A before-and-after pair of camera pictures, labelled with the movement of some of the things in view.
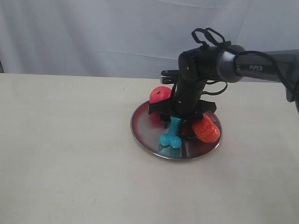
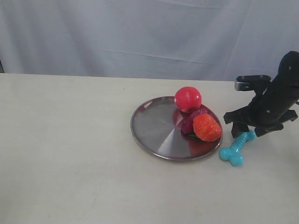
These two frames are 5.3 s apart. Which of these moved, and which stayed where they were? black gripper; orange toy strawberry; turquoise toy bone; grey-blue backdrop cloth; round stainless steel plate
Moved: black gripper; turquoise toy bone
Stayed: round stainless steel plate; grey-blue backdrop cloth; orange toy strawberry
